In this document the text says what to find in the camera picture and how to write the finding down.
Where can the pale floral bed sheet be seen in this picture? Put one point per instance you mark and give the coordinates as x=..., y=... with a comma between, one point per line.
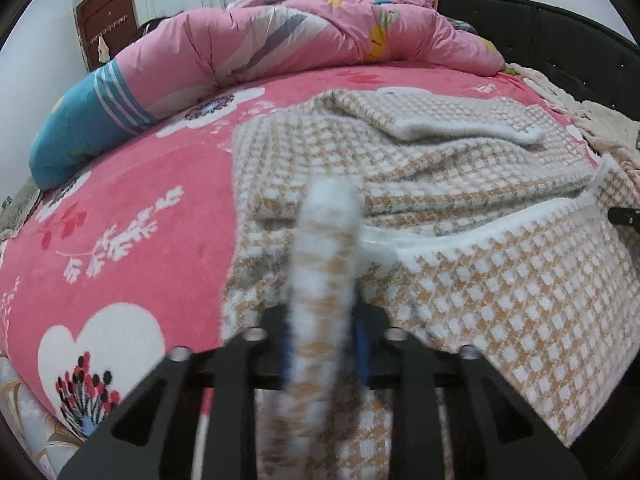
x=35, y=420

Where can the black padded headboard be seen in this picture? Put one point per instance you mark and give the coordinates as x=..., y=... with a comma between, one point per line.
x=560, y=40

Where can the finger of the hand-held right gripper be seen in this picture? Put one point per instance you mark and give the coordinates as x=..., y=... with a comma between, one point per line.
x=625, y=216

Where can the cream fluffy garment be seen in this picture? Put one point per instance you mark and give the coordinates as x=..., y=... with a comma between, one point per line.
x=605, y=125

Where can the brown wooden door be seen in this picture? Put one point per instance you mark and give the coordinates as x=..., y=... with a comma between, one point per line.
x=110, y=5

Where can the pink and blue quilt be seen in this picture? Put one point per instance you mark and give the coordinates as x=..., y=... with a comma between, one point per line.
x=225, y=40

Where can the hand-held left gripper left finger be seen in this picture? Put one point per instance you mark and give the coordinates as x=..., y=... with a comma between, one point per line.
x=286, y=360

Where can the black clothing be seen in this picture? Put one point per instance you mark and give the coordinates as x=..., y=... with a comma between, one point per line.
x=150, y=26

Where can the grey-green patterned cloth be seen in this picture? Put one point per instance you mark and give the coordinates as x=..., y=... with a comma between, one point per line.
x=17, y=210

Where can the beige checkered knit coat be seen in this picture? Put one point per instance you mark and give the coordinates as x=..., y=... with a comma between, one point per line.
x=450, y=170

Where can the pink floral fleece blanket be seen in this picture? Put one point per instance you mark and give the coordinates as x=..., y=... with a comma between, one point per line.
x=150, y=170

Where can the plaid cloth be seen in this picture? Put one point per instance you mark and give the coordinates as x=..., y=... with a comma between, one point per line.
x=462, y=26

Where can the cream door hanging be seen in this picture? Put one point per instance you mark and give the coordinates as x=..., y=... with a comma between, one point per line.
x=103, y=47

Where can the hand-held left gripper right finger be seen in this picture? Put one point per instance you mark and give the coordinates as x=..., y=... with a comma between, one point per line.
x=362, y=355

